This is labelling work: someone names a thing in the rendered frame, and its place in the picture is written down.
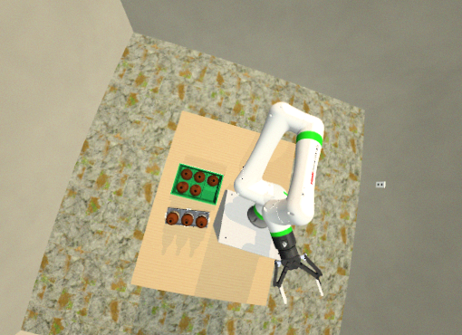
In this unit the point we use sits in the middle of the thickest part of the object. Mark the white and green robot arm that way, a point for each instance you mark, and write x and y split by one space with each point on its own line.
297 208

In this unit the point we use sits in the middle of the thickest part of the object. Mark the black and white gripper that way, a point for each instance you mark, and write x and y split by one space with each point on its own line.
294 263

